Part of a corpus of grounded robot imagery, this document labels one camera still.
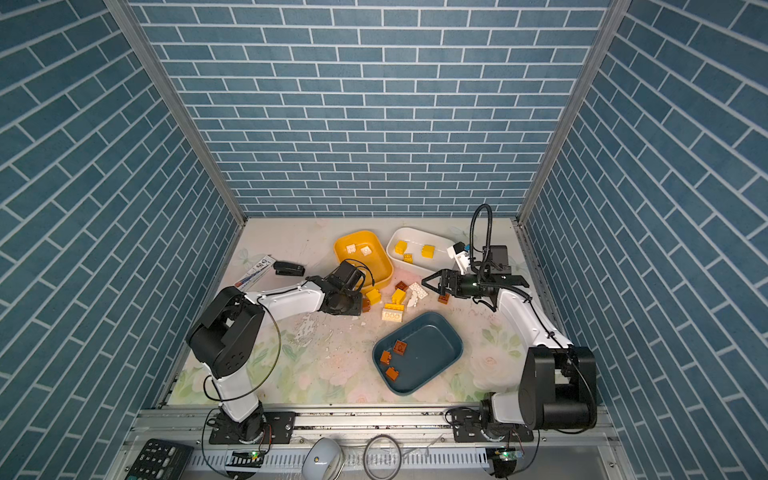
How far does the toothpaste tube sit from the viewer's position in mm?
1013

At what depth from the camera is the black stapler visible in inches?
41.1

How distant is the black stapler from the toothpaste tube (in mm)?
20
